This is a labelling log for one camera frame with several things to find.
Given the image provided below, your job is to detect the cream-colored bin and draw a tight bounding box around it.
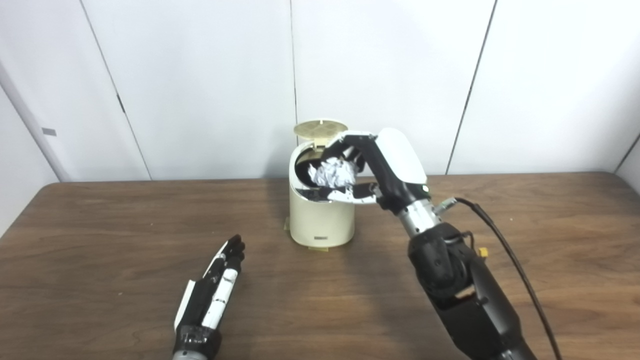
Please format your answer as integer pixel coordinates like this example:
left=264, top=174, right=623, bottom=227
left=289, top=141, right=357, bottom=248

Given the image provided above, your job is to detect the cream round bin lid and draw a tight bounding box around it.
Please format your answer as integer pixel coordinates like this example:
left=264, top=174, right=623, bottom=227
left=293, top=119, right=349, bottom=150

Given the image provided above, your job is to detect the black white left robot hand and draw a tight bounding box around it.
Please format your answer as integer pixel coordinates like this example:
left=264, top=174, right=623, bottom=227
left=173, top=234, right=246, bottom=358

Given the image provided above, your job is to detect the white paper ball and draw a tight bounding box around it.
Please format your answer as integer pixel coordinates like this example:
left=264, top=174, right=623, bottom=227
left=307, top=156, right=358, bottom=190

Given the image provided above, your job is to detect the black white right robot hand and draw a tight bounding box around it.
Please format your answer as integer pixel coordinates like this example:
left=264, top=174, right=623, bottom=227
left=322, top=127, right=431, bottom=214

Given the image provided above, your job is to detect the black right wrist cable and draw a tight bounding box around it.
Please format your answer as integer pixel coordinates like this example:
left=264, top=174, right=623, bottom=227
left=435, top=197, right=563, bottom=360

